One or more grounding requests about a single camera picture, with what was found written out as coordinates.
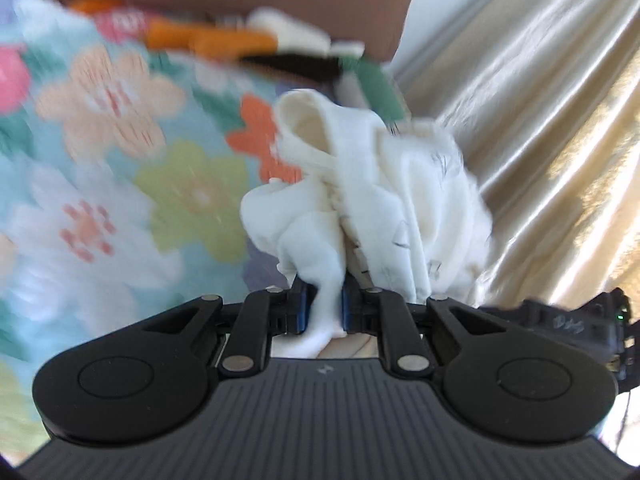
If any white bow-print dress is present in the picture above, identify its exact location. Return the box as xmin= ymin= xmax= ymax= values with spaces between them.
xmin=240 ymin=90 xmax=492 ymax=359

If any floral quilt bedspread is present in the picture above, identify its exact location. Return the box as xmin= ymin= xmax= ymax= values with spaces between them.
xmin=1 ymin=0 xmax=367 ymax=464

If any green crocodile plush toy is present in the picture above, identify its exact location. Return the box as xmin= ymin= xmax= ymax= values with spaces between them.
xmin=341 ymin=56 xmax=410 ymax=124

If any black flat box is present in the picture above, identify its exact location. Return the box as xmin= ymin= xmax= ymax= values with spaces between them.
xmin=240 ymin=53 xmax=343 ymax=82

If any gold satin curtain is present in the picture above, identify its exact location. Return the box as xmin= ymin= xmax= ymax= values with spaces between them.
xmin=389 ymin=0 xmax=640 ymax=456

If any orange white plush toy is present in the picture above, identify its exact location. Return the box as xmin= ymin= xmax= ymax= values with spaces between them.
xmin=67 ymin=0 xmax=364 ymax=60

